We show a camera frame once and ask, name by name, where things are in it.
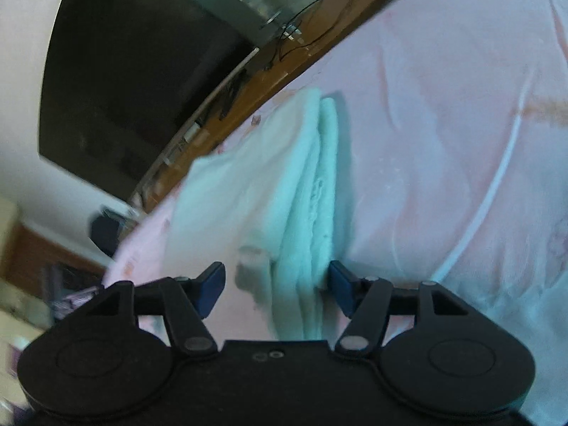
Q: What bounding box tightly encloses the brown wooden tv cabinet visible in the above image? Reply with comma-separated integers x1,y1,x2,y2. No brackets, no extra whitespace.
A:
129,0,387,213

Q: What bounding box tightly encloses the silver set-top box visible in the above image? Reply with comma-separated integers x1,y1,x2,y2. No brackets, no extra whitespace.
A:
163,121,202,166

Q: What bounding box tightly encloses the black remote control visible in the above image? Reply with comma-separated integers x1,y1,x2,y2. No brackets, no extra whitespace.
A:
219,68,249,121

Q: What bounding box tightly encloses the large black flat television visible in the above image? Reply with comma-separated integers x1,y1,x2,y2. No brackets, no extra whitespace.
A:
38,0,252,200

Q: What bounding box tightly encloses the black lamp cable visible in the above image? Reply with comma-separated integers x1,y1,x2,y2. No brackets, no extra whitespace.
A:
264,0,363,72

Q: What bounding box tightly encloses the white knitted small garment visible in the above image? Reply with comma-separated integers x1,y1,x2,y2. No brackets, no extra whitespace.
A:
163,88,348,342

